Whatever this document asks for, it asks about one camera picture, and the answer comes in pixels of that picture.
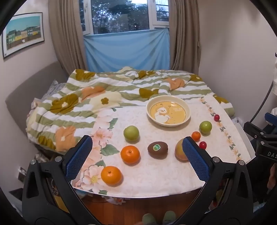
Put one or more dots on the brown kiwi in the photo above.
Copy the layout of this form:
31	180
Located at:
158	149

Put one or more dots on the small orange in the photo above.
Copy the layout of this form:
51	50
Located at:
196	135

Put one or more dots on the blue cloth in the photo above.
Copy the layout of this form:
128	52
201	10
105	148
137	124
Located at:
125	52

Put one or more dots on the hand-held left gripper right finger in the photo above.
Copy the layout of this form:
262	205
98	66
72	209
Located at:
194	160

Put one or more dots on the grey patterned pillow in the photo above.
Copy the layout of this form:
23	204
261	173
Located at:
54	87

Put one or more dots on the yellow red apple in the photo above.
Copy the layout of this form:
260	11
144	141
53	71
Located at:
179	151

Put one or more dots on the cream cartoon print bowl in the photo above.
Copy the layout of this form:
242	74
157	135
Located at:
166	112

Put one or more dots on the beige curtain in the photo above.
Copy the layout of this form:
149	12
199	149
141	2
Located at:
65	32
184	39

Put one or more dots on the large orange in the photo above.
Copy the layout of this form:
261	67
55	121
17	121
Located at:
130	154
111	175

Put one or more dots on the floral tablecloth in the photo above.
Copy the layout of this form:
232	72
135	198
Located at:
151	177

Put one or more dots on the green slipper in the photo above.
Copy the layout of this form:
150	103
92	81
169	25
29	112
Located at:
169	217
149	219

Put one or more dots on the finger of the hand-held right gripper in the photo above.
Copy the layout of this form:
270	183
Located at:
271	119
254	129

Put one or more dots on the red cherry tomato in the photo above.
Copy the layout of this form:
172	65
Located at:
202	145
216	117

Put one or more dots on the window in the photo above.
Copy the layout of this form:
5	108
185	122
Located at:
119	17

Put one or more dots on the striped floral blanket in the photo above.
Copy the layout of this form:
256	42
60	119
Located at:
121	90

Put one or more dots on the framed houses picture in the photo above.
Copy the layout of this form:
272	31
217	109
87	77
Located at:
23	34

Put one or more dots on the green apple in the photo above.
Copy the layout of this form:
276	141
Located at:
131	133
205	127

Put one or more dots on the grey headboard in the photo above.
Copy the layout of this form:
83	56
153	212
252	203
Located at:
28	86

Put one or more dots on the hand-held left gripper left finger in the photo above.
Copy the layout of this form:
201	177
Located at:
79	158

